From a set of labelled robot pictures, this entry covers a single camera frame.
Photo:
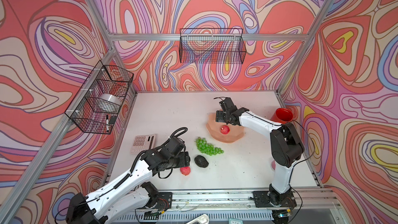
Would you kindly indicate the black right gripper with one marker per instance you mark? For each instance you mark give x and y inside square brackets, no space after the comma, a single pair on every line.
[219,116]

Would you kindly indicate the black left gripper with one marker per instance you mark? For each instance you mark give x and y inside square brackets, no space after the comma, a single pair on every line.
[184,159]

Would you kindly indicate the red fake apple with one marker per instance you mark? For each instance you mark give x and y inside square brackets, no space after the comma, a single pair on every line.
[224,130]
[185,171]

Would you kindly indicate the dark fake avocado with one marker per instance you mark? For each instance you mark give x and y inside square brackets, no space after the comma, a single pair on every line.
[201,161]

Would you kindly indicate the green fake grape bunch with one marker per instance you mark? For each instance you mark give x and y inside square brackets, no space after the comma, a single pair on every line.
[207,148]

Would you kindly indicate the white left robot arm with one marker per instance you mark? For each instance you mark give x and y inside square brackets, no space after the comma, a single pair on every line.
[132,189]

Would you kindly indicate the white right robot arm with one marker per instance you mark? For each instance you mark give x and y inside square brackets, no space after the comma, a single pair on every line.
[286,145]

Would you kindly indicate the pink faceted fruit bowl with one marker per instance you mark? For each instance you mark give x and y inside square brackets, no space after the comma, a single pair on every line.
[213,128]

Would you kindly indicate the pink calculator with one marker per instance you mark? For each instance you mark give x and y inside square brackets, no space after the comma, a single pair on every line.
[142,142]

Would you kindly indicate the red plastic cup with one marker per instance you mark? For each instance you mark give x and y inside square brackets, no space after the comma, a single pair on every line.
[282,115]

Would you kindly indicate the black marker pen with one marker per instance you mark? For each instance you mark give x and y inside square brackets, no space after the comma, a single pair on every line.
[107,124]

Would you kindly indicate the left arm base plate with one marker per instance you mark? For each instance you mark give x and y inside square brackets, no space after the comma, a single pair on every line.
[158,204]

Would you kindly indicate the white handle object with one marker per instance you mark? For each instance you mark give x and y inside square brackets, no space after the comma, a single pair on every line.
[202,219]

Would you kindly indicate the black wire basket back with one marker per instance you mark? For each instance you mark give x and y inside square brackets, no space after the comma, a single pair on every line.
[212,46]

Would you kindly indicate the black wire basket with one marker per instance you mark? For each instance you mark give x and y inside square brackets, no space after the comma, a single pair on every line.
[212,46]
[103,93]

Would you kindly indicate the black wire basket left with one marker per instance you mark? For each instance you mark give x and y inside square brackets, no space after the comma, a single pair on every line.
[103,93]

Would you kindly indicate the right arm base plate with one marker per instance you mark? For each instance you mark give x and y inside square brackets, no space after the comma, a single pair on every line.
[274,199]

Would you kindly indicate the aluminium front rail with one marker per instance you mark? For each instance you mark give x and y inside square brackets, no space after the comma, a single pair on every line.
[245,199]

